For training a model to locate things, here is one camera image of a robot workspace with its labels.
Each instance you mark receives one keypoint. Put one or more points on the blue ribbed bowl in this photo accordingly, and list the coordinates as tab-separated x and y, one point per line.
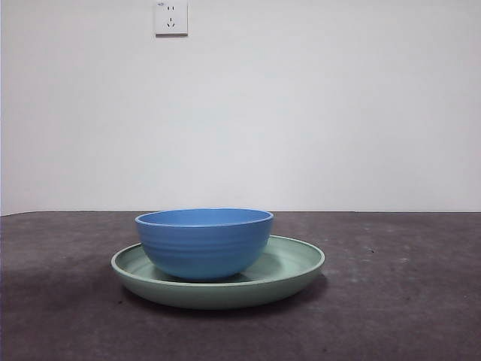
203	248

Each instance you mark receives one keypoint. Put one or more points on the green round plate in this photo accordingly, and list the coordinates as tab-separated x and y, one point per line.
218	295

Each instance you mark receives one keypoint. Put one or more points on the white wall socket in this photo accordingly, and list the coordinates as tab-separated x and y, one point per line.
171	19

